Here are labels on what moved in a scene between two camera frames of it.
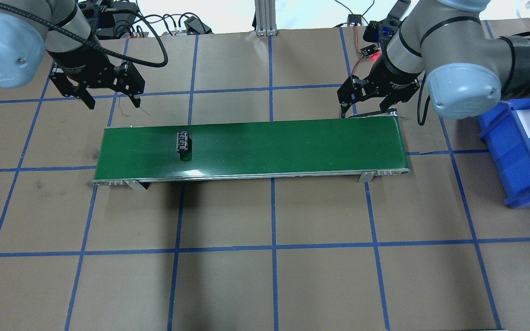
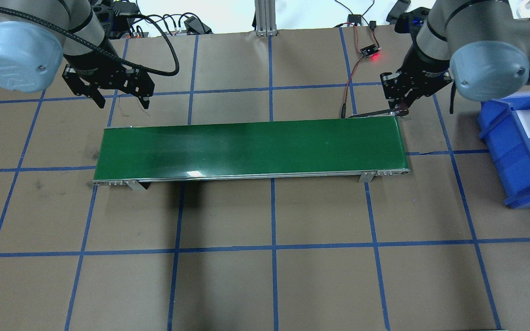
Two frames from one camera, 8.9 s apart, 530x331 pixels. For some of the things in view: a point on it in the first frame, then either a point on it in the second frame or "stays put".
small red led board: (369, 50) stays put
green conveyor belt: (365, 149) stays put
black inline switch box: (354, 19) stays put
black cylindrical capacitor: (182, 141) -> (401, 110)
